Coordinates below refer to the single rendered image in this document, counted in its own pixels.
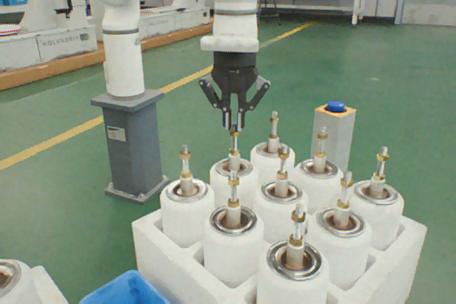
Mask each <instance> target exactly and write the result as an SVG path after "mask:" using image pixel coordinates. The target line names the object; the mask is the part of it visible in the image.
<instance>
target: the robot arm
mask: <svg viewBox="0 0 456 304"><path fill-rule="evenodd" d="M100 1H102V3H104V8H105V13H104V19H103V20H102V32H103V33H102V34H103V44H104V49H105V54H106V62H104V63H103V66H104V71H105V76H106V87H107V91H108V97H111V98H112V99H114V100H117V101H120V100H135V99H138V98H141V97H144V95H145V93H144V79H143V64H142V49H141V42H140V35H139V20H140V7H139V6H140V0H100ZM256 13H257V0H215V19H214V25H213V36H212V37H202V38H201V40H200V49H201V50H208V51H214V66H213V69H212V70H211V74H209V75H208V76H207V77H202V78H201V79H200V80H199V82H198V83H199V86H200V87H201V90H203V92H204V93H205V96H206V97H207V98H208V100H209V102H210V103H211V105H212V106H213V107H214V108H218V109H220V110H222V113H223V127H225V130H230V129H231V126H232V109H230V106H231V96H232V93H235V94H237V95H238V101H239V111H238V113H237V131H241V130H242V129H243V128H244V127H245V112H246V111H248V110H254V109H255V108H256V106H257V105H258V104H259V102H260V100H262V97H263V96H264V95H265V93H266V91H267V90H269V86H270V83H271V82H270V80H269V79H263V78H262V77H259V72H258V70H257V67H256V58H257V52H258V40H257V15H256ZM213 80H214V81H215V83H216V84H217V85H218V87H219V88H220V89H221V90H222V100H220V98H219V97H218V94H217V93H216V92H215V89H214V88H213V87H212V86H213V84H214V83H213ZM255 82H257V85H256V89H257V92H256V94H255V96H253V97H252V100H251V101H250V102H248V103H246V96H247V91H248V90H249V89H250V87H251V86H252V85H253V84H254V83H255Z"/></svg>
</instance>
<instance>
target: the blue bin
mask: <svg viewBox="0 0 456 304"><path fill-rule="evenodd" d="M79 304H172V303H170V301H168V300H167V299H166V298H165V297H164V296H163V295H162V294H161V293H160V292H159V291H158V290H157V289H156V288H155V287H154V286H153V285H152V284H151V283H150V282H149V281H148V280H147V279H146V278H144V277H143V276H142V275H141V274H140V273H139V272H137V270H130V271H127V272H126V273H124V274H123V275H120V276H119V277H118V278H115V279H114V280H112V281H111V282H109V283H107V284H105V285H104V286H103V287H100V288H99V289H98V290H96V291H94V292H92V293H90V294H89V295H87V296H85V297H84V298H83V299H82V300H81V301H80V302H79Z"/></svg>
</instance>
